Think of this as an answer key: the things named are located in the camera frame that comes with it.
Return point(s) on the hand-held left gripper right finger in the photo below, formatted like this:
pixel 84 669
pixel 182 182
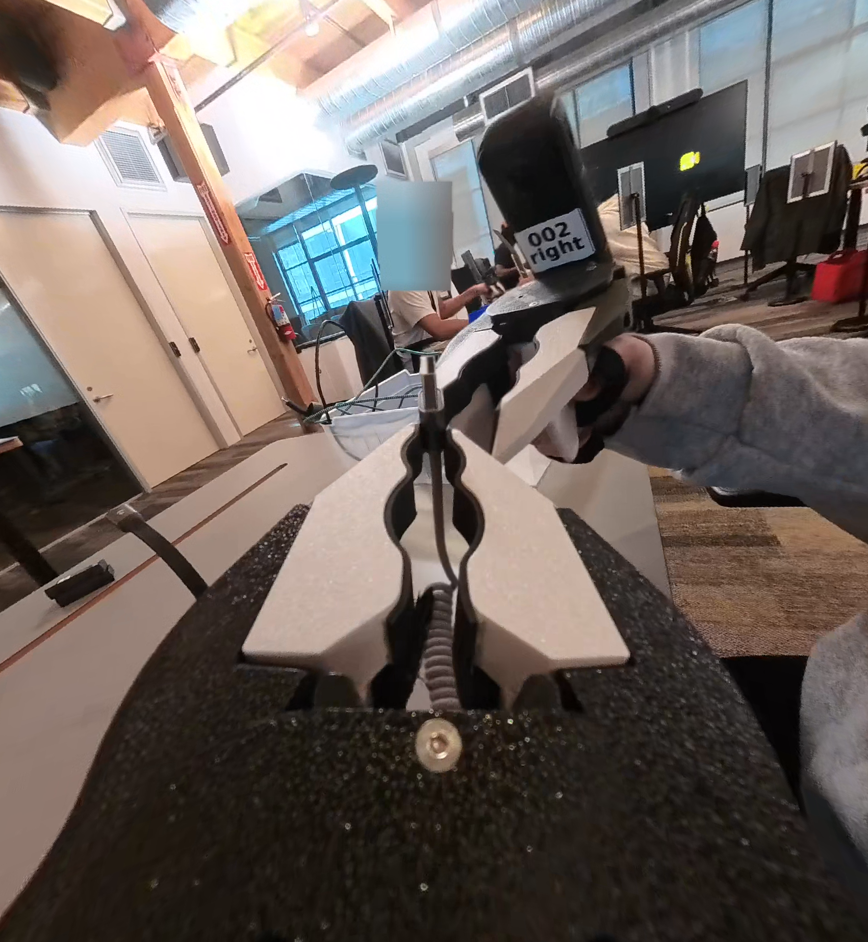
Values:
pixel 544 589

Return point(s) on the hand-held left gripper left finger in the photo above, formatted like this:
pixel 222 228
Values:
pixel 324 589

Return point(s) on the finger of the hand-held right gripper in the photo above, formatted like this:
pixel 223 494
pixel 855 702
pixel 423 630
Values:
pixel 552 383
pixel 518 364

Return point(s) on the clear plastic bin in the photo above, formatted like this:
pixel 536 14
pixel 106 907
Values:
pixel 368 434

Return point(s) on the person's right forearm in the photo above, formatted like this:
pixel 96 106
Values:
pixel 772 412

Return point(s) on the person's right hand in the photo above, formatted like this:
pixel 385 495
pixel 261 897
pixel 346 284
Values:
pixel 638 368

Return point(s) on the marker tag on stand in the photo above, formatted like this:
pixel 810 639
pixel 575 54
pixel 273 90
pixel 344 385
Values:
pixel 810 173
pixel 631 195

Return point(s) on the black monitor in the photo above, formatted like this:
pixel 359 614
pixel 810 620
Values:
pixel 655 169

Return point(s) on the dark jacket on chair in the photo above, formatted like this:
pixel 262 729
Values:
pixel 371 338

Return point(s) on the black floor lamp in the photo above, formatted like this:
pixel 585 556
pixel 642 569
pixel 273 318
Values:
pixel 353 175

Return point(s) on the black hanging coat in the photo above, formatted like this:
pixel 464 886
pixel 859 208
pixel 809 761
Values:
pixel 772 221

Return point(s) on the small black block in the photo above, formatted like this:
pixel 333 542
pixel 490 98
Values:
pixel 81 583

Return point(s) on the red fire extinguisher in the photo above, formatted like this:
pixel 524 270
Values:
pixel 279 316

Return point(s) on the white door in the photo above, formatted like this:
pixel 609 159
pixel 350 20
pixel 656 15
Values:
pixel 110 331
pixel 206 316

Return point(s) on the red bag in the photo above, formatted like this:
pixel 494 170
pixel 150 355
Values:
pixel 850 279

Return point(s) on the person's grey printed sweatshirt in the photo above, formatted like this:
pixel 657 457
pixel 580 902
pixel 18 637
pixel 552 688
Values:
pixel 860 736

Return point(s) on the duct vent grille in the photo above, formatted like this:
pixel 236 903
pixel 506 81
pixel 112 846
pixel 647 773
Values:
pixel 507 94

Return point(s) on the silver air duct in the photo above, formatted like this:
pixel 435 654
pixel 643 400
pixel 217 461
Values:
pixel 434 103
pixel 419 51

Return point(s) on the wooden post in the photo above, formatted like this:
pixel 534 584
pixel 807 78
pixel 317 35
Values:
pixel 235 243

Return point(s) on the black wall speaker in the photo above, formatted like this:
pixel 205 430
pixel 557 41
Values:
pixel 198 151

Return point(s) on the wall vent grille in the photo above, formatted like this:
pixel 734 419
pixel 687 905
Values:
pixel 131 156

